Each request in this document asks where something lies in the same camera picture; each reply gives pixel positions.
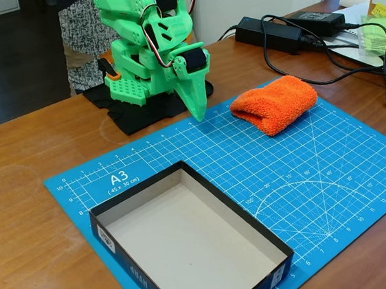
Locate black adapter output cable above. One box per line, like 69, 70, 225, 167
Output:
296, 33, 386, 75

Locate long looping black cable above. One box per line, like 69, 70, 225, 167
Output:
251, 12, 386, 114

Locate orange fluffy towel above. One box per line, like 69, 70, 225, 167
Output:
227, 69, 321, 141

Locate person in speckled clothing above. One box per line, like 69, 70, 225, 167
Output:
34, 0, 195, 108

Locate black cardboard box tray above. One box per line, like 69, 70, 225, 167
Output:
80, 151, 303, 289

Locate black power adapter blue dot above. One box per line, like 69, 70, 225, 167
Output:
233, 15, 305, 56

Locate black power adapter white label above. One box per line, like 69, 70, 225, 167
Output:
283, 8, 348, 40

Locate blue A3 cutting mat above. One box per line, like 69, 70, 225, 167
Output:
32, 52, 386, 289

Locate grey adapter cable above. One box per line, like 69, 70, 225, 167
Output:
217, 22, 240, 45

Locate orange and black clamp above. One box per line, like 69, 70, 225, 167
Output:
95, 57, 123, 82

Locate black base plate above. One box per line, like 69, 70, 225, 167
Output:
78, 66, 216, 144

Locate white paper sheets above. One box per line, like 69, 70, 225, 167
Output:
319, 3, 386, 86

